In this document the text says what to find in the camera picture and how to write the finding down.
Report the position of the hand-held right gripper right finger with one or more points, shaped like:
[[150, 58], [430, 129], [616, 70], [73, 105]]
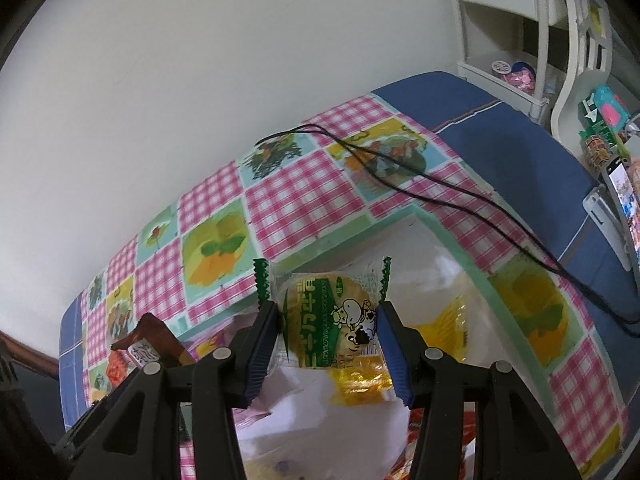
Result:
[[394, 360]]

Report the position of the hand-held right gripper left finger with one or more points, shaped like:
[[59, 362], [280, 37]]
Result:
[[260, 355]]

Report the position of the yellow clear snack packet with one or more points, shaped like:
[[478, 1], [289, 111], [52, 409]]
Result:
[[445, 330]]

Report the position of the green cow rice cracker packet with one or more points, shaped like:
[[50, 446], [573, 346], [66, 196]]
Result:
[[325, 315]]

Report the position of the white box with teal rim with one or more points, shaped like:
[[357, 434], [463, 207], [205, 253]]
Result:
[[450, 280]]

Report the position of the red shiny snack packet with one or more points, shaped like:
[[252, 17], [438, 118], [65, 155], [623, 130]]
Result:
[[467, 435]]

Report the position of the brown biscuit packet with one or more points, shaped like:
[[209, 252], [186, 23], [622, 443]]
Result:
[[155, 335]]

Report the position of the red flat snack packet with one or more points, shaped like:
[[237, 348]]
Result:
[[116, 371]]

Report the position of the pink checked fruit tablecloth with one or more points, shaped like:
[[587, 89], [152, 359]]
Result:
[[295, 200]]

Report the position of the blue lined sheet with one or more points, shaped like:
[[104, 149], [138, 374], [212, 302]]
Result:
[[500, 125]]

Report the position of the smartphone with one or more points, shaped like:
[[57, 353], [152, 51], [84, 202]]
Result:
[[625, 200]]

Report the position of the small puzzle cube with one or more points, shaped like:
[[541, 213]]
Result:
[[596, 148]]

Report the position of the pink small items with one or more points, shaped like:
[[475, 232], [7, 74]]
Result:
[[522, 79]]

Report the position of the teal pink box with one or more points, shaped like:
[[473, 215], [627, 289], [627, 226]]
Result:
[[607, 107]]

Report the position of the dark wooden frame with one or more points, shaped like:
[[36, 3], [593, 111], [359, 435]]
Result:
[[25, 351]]

